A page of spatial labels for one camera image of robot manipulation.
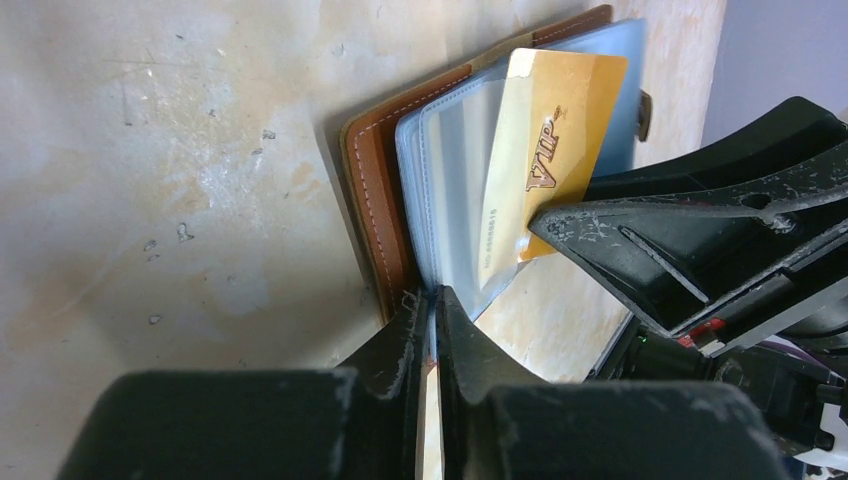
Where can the gold credit card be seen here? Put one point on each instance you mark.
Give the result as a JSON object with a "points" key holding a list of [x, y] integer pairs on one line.
{"points": [[554, 113]]}

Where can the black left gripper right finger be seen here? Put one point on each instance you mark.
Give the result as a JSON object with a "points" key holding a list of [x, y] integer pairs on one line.
{"points": [[501, 421]]}

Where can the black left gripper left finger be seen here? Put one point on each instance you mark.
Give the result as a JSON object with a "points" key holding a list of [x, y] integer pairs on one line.
{"points": [[362, 419]]}

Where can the brown leather card holder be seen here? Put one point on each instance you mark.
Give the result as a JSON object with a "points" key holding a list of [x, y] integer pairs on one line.
{"points": [[417, 164]]}

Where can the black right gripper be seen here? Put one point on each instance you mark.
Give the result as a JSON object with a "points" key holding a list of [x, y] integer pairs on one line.
{"points": [[741, 247]]}

